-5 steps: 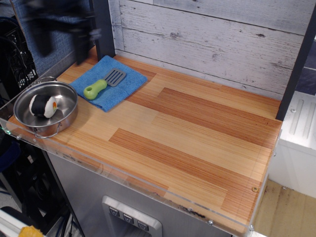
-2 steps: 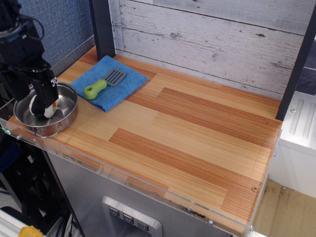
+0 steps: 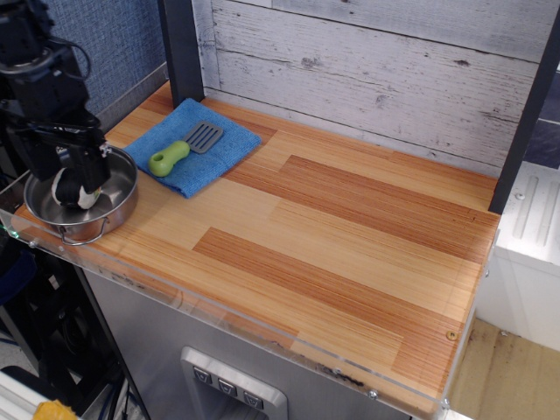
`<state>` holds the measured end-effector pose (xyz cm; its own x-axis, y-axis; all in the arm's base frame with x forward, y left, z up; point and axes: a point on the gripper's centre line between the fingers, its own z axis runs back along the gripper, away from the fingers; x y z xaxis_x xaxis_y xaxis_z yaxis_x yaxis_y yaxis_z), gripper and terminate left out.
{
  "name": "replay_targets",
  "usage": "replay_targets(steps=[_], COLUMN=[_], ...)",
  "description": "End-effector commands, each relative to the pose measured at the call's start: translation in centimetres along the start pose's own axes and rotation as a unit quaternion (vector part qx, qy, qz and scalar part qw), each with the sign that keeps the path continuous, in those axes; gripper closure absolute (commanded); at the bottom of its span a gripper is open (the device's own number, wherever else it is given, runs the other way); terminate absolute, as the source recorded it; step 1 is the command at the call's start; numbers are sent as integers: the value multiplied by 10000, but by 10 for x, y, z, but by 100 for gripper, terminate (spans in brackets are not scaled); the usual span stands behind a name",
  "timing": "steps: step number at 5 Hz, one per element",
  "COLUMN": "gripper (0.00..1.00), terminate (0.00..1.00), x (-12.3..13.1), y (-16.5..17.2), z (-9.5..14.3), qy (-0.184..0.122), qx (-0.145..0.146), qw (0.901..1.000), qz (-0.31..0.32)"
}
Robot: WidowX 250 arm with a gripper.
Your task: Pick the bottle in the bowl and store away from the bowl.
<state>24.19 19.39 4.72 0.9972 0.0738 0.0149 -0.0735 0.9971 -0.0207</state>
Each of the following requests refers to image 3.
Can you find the dark left frame post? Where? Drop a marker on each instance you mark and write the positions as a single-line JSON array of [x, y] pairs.
[[181, 50]]

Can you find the dark right frame post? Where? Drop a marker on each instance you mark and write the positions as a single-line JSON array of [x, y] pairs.
[[529, 116]]

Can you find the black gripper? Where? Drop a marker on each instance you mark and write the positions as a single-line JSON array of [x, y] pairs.
[[45, 110]]

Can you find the silver dispenser panel with buttons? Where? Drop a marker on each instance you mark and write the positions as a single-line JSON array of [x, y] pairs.
[[219, 391]]

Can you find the dark frame post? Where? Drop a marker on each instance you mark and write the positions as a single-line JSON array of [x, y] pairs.
[[181, 50], [529, 116]]

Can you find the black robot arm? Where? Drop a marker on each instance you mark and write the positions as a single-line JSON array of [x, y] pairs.
[[27, 23]]

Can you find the white ribbed appliance top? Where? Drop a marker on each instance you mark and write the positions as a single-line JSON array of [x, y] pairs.
[[529, 224]]

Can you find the stainless steel bowl with handles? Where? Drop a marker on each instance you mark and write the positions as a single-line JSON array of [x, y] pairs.
[[115, 204]]

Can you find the plush sushi roll toy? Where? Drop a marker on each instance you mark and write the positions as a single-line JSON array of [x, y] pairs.
[[68, 191]]

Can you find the green handled grey spatula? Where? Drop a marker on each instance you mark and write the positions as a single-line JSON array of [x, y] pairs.
[[200, 139]]

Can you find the blue folded cloth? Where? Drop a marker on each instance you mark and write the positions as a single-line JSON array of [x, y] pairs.
[[197, 170]]

